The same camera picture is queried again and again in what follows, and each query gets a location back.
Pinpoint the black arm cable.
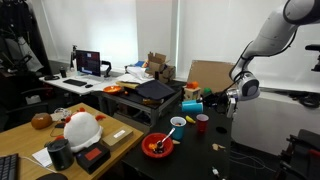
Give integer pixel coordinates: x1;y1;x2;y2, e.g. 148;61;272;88
214;31;299;116

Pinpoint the black coiled cable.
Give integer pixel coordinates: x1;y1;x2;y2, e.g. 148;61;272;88
288;91;320;109

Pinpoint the black mounted camera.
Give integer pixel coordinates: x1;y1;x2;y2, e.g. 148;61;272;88
304;44;320;73

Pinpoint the small wrapped candy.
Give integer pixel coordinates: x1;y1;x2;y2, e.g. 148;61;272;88
211;167;222;178

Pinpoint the brown cardboard sheet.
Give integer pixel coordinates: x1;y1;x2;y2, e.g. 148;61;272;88
186;59;236;94

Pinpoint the large cardboard scrap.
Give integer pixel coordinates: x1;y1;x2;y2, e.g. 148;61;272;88
212;143;227;152

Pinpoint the red bowl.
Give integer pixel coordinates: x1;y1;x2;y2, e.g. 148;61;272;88
141;132;175;159

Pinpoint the open cardboard box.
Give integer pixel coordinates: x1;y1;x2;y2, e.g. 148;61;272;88
145;51;177;84

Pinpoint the crumpled clear plastic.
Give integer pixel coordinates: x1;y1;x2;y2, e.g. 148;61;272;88
49;107;73;122

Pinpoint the black armchair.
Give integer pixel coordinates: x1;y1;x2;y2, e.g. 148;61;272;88
0;84;51;133

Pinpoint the black headset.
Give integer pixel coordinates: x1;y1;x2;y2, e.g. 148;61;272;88
43;74;60;81

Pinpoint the black metal stand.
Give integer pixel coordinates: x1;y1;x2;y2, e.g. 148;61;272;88
274;129;320;180

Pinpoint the hanging clothing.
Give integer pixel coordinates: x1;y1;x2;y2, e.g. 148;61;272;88
0;0;44;79

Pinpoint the black webcam stand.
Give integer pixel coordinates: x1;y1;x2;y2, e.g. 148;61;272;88
69;44;78;71

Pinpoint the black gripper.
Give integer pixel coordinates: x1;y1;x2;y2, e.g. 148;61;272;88
199;92;232;114

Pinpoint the white paper sheet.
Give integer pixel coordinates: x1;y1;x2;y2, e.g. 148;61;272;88
31;146;54;168

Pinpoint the white plush chicken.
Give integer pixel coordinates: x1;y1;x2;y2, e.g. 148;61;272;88
54;107;107;153

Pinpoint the orange toy ball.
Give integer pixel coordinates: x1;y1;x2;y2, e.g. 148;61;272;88
185;81;200;90

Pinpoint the white paper pile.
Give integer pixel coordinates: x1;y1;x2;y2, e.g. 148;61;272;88
124;65;154;84

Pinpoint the black box red label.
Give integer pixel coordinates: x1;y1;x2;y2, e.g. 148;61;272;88
74;142;112;175

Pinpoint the yellow toy banana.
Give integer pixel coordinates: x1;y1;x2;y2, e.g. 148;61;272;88
185;115;197;125

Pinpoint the metal spoon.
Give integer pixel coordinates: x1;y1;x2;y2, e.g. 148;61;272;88
155;128;176;149

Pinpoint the orange bowl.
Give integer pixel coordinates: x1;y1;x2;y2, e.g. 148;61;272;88
102;85;124;95

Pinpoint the brown ball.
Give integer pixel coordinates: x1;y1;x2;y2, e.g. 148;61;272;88
30;112;54;130

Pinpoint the monitor showing red window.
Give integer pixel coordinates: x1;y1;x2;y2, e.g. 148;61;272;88
75;49;102;78

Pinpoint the white cable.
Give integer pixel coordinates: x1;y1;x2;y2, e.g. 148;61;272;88
18;154;51;173

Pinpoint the white desk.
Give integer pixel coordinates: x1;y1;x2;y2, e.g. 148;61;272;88
38;71;128;96

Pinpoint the white side table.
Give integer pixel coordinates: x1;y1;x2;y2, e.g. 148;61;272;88
231;79;320;156

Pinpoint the black keyboard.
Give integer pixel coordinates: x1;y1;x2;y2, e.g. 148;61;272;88
0;153;19;180
62;78;88;87

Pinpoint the red plastic cup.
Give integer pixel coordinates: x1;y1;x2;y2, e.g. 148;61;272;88
195;113;210;134

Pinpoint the wooden toy box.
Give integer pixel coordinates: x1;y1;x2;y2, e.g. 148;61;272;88
183;85;202;102

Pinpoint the small tan cardboard box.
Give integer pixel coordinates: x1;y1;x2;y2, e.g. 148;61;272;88
99;125;134;151

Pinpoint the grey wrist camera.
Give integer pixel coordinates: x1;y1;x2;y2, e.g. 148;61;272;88
226;97;238;119

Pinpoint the blue plastic cup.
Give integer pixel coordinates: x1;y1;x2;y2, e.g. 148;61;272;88
181;99;204;114
169;116;187;141

